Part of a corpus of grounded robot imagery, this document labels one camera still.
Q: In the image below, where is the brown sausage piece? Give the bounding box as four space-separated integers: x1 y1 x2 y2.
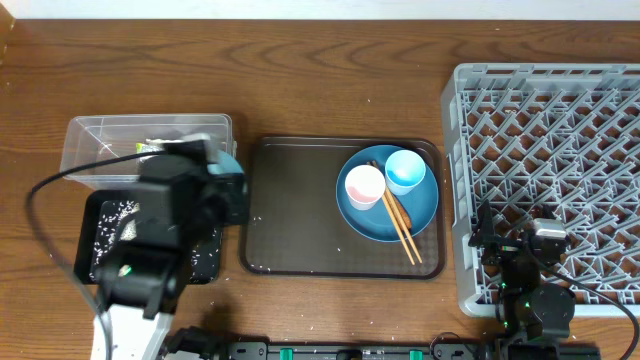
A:
391 194 412 229

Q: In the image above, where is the black waste tray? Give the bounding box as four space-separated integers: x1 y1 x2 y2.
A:
74 190 223 285

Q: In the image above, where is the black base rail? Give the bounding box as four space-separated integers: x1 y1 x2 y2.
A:
158 327 601 360

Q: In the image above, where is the right wooden chopstick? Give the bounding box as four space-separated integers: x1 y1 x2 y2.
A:
386 186 423 264

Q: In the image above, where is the wooden chopstick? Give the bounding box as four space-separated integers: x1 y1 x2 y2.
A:
386 186 423 264
382 185 415 266

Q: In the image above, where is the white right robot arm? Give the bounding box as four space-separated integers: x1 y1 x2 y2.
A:
469 201 576 344

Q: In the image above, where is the light blue rice bowl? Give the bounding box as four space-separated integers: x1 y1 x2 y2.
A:
207 150 244 175

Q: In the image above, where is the pink cup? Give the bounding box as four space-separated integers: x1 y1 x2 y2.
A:
344 165 386 211

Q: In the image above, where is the light blue cup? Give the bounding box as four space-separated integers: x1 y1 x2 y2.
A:
384 149 426 195

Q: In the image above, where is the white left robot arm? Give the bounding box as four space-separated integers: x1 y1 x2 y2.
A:
91 139 248 359

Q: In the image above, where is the dark blue plate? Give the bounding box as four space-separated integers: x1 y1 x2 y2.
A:
336 145 439 242

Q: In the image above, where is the grey dishwasher rack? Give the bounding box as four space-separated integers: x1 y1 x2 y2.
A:
441 63 639 317

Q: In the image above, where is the pile of white rice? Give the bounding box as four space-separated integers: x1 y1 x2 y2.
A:
76 200 223 285

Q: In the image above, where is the left wooden chopstick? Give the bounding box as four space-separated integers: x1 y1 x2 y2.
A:
382 185 415 266

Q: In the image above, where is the clear plastic waste bin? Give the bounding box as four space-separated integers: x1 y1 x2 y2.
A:
60 114 237 171

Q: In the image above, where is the brown serving tray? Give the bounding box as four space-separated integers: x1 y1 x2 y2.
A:
239 136 446 281

